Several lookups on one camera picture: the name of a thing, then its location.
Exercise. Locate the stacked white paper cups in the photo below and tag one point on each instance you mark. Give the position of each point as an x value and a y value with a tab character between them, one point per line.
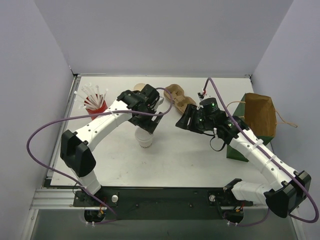
138	87

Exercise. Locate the brown pulp cup carrier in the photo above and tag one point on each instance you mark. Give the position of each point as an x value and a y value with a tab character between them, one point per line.
180	101

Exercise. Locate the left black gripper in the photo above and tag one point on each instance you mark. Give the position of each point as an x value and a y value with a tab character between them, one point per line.
146	122

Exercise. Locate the white wrapped straws bundle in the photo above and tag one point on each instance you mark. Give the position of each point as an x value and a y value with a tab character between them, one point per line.
93	98

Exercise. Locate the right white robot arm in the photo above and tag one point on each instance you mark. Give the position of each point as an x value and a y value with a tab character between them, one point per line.
286	188

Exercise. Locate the red straw holder cup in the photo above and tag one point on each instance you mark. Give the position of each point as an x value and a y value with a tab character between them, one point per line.
97	110

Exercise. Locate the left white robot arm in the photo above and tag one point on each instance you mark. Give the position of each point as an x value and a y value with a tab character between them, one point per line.
76	147

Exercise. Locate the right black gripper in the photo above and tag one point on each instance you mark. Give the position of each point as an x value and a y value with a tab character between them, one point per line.
189	119

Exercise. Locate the white paper coffee cup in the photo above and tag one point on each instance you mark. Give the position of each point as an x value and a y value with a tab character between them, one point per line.
143	137

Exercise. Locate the aluminium frame rail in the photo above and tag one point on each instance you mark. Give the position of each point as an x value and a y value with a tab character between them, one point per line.
52	199

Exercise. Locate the green paper takeout bag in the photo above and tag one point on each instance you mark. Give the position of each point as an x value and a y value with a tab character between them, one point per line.
260	114

